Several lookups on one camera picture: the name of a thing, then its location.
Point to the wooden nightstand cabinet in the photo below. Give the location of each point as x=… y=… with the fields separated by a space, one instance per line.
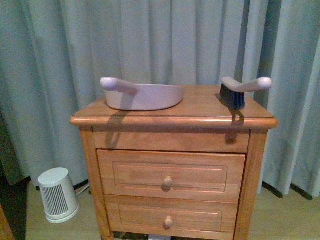
x=201 y=123

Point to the beige hand brush black bristles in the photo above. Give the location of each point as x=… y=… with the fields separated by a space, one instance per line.
x=233 y=92

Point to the upper wooden drawer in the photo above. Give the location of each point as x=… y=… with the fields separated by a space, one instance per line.
x=196 y=176

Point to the wooden drawer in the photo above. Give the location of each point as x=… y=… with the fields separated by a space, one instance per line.
x=188 y=215
x=196 y=176

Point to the pale green curtain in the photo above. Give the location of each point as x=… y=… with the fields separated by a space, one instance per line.
x=53 y=54

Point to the upper round wooden knob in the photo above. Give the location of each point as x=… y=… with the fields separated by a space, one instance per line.
x=167 y=184

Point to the beige plastic dustpan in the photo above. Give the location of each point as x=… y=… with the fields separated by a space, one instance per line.
x=127 y=96

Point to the lower wooden drawer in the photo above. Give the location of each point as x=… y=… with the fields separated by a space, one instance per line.
x=188 y=215

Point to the lower round wooden knob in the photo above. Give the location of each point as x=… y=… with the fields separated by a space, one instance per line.
x=168 y=223

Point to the round wooden knob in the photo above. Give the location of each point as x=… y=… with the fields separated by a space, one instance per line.
x=168 y=223
x=167 y=184

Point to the white small heater fan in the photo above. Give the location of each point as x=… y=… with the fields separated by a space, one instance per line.
x=58 y=195

